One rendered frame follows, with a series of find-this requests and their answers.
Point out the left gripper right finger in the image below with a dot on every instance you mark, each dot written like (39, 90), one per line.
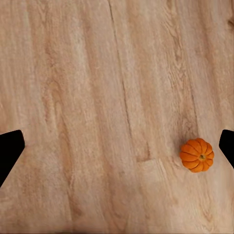
(226, 144)

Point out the pumpkin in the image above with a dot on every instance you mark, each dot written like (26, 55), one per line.
(197, 155)

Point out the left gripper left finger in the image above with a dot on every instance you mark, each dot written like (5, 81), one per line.
(11, 146)

